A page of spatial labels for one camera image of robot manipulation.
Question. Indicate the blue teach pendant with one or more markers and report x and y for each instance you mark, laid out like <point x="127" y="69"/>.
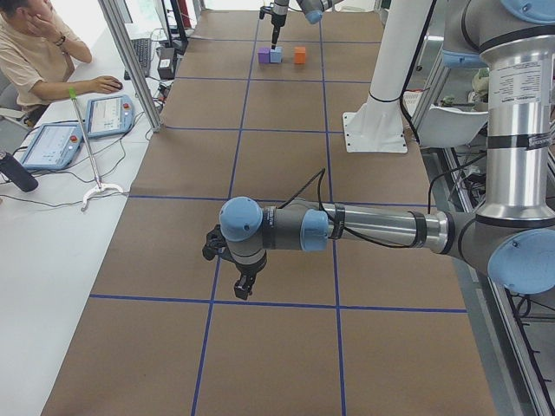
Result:
<point x="109" y="116"/>
<point x="53" y="147"/>

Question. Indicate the grey aluminium frame post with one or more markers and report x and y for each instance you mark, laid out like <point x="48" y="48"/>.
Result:
<point x="116" y="25"/>

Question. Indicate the light blue foam block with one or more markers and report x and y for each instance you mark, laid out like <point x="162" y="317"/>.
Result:
<point x="276" y="55"/>

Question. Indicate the orange foam block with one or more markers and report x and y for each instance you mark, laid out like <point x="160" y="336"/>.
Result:
<point x="300" y="55"/>

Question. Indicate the black power adapter box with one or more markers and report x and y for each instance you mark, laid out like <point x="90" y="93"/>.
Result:
<point x="167" y="63"/>

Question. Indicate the purple foam block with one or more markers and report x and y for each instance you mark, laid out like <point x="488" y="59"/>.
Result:
<point x="264" y="55"/>

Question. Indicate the black monitor stand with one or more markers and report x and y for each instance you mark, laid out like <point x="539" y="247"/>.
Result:
<point x="175" y="27"/>

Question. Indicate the seated person beige shirt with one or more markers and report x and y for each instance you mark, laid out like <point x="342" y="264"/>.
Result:
<point x="37" y="68"/>

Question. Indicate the black keyboard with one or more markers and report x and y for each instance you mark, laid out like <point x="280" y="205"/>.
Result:
<point x="143" y="50"/>

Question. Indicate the near blue teach pendant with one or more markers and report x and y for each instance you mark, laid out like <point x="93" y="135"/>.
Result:
<point x="53" y="147"/>

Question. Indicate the far blue teach pendant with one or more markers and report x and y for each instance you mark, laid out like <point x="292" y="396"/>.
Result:
<point x="109" y="116"/>

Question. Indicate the black cylindrical bottle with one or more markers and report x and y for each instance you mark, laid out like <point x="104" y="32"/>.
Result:
<point x="16" y="173"/>

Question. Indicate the person's right hand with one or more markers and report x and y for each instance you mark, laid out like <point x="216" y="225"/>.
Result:
<point x="41" y="26"/>

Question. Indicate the person's left hand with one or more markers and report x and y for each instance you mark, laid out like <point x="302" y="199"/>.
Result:
<point x="102" y="85"/>

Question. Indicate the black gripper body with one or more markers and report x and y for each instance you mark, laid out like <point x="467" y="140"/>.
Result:
<point x="248" y="269"/>
<point x="277" y="17"/>

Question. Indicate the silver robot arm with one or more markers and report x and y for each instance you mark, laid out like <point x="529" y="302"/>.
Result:
<point x="312" y="9"/>
<point x="510" y="237"/>

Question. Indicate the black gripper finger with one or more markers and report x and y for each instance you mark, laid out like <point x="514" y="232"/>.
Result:
<point x="243" y="287"/>
<point x="275" y="43"/>

